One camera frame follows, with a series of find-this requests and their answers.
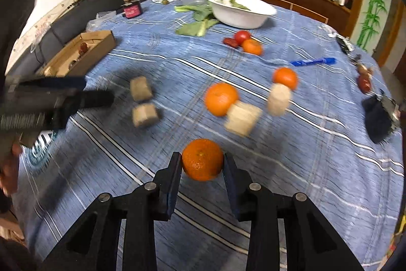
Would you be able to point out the dark red round object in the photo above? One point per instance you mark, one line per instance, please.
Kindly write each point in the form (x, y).
(364, 82)

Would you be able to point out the tangerine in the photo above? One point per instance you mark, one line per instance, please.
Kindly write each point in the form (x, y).
(252, 47)
(203, 160)
(285, 78)
(221, 99)

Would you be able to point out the white bowl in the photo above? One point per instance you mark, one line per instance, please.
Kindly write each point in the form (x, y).
(241, 18)

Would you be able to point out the black leather sofa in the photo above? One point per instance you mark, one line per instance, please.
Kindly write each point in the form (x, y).
(104, 1)

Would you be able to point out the green bok choy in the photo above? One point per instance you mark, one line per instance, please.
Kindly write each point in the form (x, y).
(198, 23)

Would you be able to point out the dark jar red label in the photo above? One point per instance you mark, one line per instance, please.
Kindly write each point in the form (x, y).
(131, 9)

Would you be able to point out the cardboard tray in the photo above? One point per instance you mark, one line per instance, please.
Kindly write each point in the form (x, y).
(63, 58)

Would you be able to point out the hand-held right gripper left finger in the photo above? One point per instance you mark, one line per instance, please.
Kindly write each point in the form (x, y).
(175, 185)

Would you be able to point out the blue marker pen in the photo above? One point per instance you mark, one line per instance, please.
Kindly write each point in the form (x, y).
(314, 61)

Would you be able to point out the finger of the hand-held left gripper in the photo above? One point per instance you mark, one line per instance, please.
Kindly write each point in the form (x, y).
(95, 99)
(63, 82)

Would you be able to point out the person's left hand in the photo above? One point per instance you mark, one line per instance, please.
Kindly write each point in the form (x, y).
(11, 163)

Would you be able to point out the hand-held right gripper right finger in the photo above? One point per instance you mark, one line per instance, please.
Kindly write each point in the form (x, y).
(230, 183)

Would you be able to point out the red tomato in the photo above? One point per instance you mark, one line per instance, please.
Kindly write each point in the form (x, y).
(242, 36)

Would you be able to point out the small green leaf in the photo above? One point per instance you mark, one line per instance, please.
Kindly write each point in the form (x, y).
(238, 4)

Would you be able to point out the bamboo print panel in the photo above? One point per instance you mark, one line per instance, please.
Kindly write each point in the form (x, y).
(371, 20)

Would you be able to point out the black pouch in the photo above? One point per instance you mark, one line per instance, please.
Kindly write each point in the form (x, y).
(377, 118)

